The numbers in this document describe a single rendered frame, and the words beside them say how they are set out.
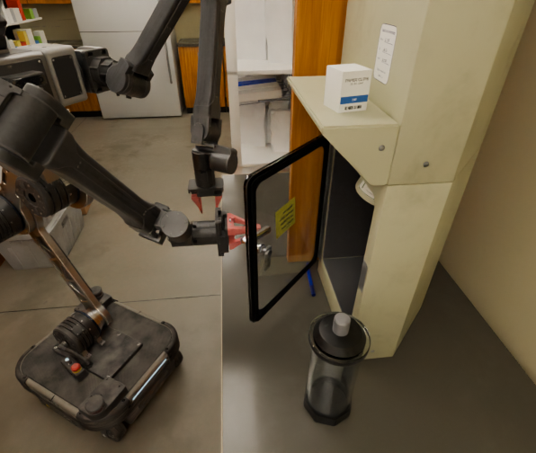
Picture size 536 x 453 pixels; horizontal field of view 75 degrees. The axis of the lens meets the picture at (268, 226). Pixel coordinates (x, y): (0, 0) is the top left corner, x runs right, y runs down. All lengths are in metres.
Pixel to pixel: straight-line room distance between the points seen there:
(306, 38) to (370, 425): 0.82
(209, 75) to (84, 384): 1.40
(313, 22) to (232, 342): 0.76
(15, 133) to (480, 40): 0.59
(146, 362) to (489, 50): 1.67
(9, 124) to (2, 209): 1.19
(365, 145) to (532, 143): 0.53
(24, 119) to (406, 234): 0.60
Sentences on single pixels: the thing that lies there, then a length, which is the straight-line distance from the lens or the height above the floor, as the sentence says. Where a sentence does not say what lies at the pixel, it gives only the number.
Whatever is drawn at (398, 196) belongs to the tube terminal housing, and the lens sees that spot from 0.61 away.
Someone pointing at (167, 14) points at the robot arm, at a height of 1.60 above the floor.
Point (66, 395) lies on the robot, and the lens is 1.85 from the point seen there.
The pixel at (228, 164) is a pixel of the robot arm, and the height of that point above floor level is 1.28.
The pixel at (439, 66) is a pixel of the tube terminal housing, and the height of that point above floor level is 1.58.
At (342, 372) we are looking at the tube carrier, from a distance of 0.66.
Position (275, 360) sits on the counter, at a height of 0.94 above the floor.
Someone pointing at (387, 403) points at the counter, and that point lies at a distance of 0.87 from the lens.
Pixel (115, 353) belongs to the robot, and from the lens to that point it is 1.86.
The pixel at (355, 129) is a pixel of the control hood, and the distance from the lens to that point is 0.53.
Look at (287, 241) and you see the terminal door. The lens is 0.84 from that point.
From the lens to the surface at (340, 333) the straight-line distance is 0.63.
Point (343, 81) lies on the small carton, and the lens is 0.56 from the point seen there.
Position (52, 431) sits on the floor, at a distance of 2.08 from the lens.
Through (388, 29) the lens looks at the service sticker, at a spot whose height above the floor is 1.62.
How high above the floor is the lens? 1.68
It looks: 35 degrees down
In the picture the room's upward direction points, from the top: straight up
